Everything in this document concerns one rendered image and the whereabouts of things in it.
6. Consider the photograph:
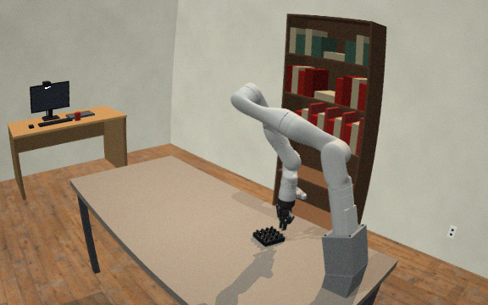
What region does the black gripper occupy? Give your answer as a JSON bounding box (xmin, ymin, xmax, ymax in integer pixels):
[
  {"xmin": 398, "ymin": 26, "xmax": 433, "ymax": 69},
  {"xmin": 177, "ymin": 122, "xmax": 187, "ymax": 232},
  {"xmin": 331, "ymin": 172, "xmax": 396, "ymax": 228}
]
[{"xmin": 276, "ymin": 198, "xmax": 296, "ymax": 230}]

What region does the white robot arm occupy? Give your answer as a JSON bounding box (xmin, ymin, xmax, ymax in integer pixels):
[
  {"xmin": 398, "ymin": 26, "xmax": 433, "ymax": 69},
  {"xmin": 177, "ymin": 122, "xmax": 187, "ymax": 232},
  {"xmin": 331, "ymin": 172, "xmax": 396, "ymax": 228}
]
[{"xmin": 230, "ymin": 83, "xmax": 358, "ymax": 236}]

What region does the black knob box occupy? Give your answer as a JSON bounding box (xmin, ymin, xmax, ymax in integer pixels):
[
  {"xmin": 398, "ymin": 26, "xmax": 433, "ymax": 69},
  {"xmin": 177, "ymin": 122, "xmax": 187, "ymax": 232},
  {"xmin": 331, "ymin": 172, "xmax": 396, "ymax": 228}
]
[{"xmin": 252, "ymin": 226, "xmax": 285, "ymax": 247}]

